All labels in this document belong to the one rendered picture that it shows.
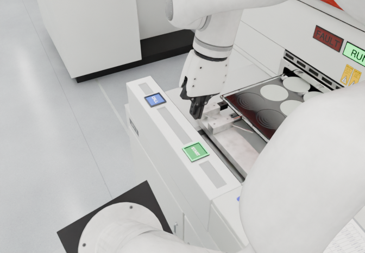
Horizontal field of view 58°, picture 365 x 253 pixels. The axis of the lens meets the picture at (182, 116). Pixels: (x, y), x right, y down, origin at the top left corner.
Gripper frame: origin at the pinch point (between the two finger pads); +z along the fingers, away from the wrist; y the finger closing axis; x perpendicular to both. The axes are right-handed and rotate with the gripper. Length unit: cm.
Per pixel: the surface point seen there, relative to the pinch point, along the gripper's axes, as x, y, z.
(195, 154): 1.3, -2.4, 14.3
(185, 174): 3.3, 1.0, 18.7
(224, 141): -5.8, -18.7, 19.6
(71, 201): -76, 12, 116
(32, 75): -222, 10, 116
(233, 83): -37, -46, 20
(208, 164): 5.5, -4.2, 14.8
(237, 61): -57, -63, 22
